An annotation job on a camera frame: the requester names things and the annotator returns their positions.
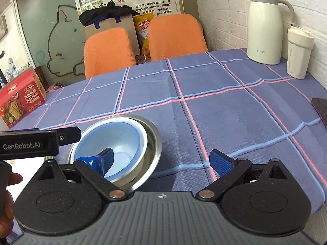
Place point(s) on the black cloth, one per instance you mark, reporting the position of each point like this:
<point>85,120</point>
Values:
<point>107,12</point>

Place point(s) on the white thermos jug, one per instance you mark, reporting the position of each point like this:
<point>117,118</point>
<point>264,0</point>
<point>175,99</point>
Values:
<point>263,30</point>

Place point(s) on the brown paper bag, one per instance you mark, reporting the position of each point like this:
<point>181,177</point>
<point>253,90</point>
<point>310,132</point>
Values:
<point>122,24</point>

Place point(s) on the yellow snack packet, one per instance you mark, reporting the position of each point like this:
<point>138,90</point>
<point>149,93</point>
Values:
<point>143,33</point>

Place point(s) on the blue plaid tablecloth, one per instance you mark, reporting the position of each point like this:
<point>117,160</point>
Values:
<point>242,122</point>

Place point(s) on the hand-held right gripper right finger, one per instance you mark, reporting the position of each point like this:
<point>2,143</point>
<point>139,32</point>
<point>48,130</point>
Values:
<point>221,163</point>

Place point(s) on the orange chair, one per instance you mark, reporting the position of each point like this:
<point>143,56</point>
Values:
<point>176,38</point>
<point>109,53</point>

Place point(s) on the white tumbler cup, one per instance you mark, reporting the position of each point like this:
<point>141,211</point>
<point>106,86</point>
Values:
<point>297,56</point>

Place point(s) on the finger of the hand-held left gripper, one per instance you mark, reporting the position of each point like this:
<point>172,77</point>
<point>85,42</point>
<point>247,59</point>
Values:
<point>69,135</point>

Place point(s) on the stainless steel bowl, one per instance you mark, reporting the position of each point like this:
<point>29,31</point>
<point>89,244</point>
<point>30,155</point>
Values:
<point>150,143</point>

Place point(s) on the dark red phone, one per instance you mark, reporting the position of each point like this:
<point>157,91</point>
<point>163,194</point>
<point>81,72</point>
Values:
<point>320,109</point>

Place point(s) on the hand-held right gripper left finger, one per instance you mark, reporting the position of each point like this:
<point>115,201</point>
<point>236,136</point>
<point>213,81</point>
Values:
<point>103,160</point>

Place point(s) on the blue bowl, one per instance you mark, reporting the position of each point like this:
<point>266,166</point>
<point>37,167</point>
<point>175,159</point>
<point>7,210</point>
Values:
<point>120,137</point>

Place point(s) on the person's left hand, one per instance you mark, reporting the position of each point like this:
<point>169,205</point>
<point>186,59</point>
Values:
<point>7,209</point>

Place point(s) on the red cracker box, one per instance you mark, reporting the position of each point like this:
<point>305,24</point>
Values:
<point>20,99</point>

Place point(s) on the glass panel with cat drawing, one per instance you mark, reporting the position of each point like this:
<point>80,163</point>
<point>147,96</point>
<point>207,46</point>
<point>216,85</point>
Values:
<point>38,30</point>

